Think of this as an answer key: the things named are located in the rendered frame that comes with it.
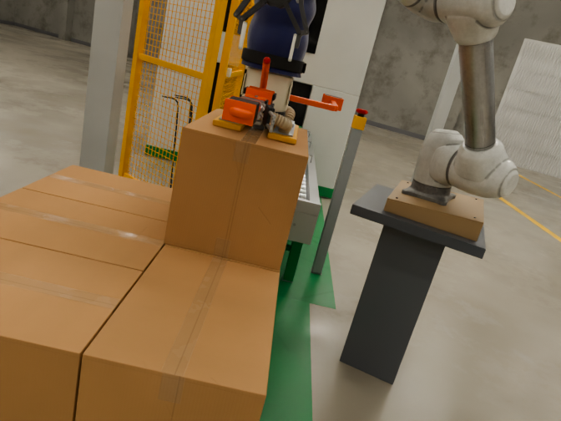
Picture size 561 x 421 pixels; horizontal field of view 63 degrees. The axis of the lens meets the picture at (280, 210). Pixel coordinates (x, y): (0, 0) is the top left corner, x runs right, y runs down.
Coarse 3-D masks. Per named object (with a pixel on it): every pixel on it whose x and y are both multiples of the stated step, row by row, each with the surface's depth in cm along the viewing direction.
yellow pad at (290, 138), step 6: (276, 126) 167; (294, 126) 177; (276, 132) 156; (294, 132) 167; (270, 138) 155; (276, 138) 155; (282, 138) 154; (288, 138) 154; (294, 138) 155; (294, 144) 155
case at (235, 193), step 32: (192, 128) 142; (224, 128) 154; (192, 160) 144; (224, 160) 143; (256, 160) 143; (288, 160) 142; (192, 192) 147; (224, 192) 146; (256, 192) 146; (288, 192) 145; (192, 224) 150; (224, 224) 150; (256, 224) 149; (288, 224) 149; (224, 256) 153; (256, 256) 153
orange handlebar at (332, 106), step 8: (248, 96) 130; (256, 96) 130; (296, 96) 170; (312, 104) 170; (320, 104) 170; (328, 104) 170; (336, 104) 175; (232, 112) 105; (240, 112) 104; (248, 112) 105
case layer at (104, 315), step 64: (64, 192) 175; (128, 192) 190; (0, 256) 123; (64, 256) 130; (128, 256) 139; (192, 256) 149; (0, 320) 99; (64, 320) 104; (128, 320) 110; (192, 320) 116; (256, 320) 123; (0, 384) 99; (64, 384) 98; (128, 384) 97; (192, 384) 97; (256, 384) 99
